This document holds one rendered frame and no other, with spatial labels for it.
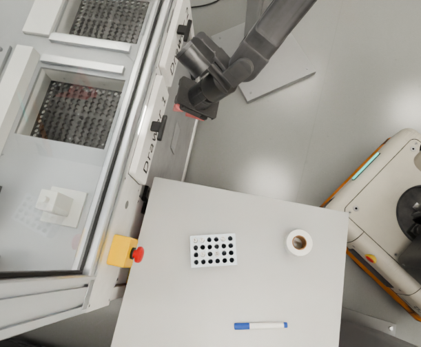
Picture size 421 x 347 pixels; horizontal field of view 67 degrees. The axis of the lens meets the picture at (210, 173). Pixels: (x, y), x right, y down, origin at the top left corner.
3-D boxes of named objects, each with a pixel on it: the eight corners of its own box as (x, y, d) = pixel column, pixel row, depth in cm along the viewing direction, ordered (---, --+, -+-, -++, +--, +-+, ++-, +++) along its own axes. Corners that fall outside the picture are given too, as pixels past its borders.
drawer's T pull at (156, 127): (167, 116, 86) (167, 114, 85) (161, 142, 84) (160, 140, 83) (155, 114, 87) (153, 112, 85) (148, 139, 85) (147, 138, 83)
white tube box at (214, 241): (234, 234, 91) (235, 233, 87) (236, 265, 88) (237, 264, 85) (191, 237, 91) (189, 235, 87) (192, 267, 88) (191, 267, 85)
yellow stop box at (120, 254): (141, 240, 83) (134, 237, 76) (134, 268, 81) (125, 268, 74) (122, 236, 84) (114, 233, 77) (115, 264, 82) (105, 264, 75)
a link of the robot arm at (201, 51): (256, 71, 56) (262, 55, 62) (211, 17, 52) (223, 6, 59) (209, 109, 63) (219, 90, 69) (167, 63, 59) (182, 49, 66)
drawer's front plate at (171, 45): (191, 12, 106) (187, -17, 95) (171, 88, 98) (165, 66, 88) (185, 11, 106) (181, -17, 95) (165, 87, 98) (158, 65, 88)
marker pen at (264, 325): (286, 321, 84) (287, 321, 82) (286, 328, 83) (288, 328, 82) (233, 322, 84) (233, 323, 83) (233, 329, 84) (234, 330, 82)
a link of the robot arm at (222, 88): (231, 98, 61) (244, 80, 63) (206, 70, 59) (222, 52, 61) (212, 109, 67) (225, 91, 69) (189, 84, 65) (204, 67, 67)
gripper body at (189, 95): (178, 78, 71) (194, 64, 65) (216, 96, 76) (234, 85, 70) (172, 104, 69) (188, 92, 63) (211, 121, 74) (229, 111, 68)
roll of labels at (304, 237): (296, 226, 91) (300, 224, 87) (313, 245, 89) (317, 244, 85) (278, 242, 90) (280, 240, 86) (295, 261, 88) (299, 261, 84)
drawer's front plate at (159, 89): (169, 95, 97) (162, 74, 87) (145, 185, 90) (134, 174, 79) (163, 94, 98) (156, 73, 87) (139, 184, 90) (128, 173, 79)
